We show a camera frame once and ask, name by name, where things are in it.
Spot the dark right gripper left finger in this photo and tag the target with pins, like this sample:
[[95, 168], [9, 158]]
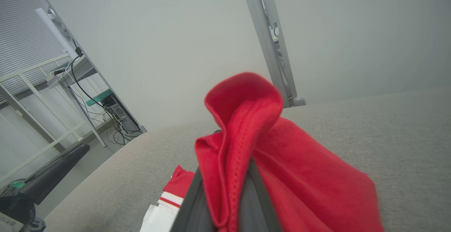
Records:
[[195, 214]]

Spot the grey metal desk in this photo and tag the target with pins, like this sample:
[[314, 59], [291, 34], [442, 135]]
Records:
[[82, 70]]

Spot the grey window blind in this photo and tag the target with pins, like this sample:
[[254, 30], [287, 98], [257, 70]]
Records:
[[21, 24]]

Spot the white tube lamp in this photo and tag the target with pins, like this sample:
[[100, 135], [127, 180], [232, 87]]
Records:
[[56, 33]]

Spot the white metal railing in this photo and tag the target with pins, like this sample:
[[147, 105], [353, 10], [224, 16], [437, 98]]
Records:
[[34, 89]]

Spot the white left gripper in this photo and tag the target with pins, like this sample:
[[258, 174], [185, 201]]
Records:
[[16, 207]]

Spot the black computer tower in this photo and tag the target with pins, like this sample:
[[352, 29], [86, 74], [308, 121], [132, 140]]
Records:
[[121, 114]]

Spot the red T-shirt with white sleeves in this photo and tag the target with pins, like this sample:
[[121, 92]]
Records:
[[310, 189]]

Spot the teal flat board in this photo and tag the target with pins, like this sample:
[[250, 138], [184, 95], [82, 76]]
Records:
[[98, 97]]

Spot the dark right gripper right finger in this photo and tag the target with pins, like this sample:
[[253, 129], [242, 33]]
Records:
[[257, 207]]

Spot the grey fabric sofa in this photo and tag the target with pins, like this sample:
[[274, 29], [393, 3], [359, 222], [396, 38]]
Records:
[[405, 137]]

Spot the grey round cylinder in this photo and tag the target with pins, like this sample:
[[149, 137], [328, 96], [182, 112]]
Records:
[[299, 101]]

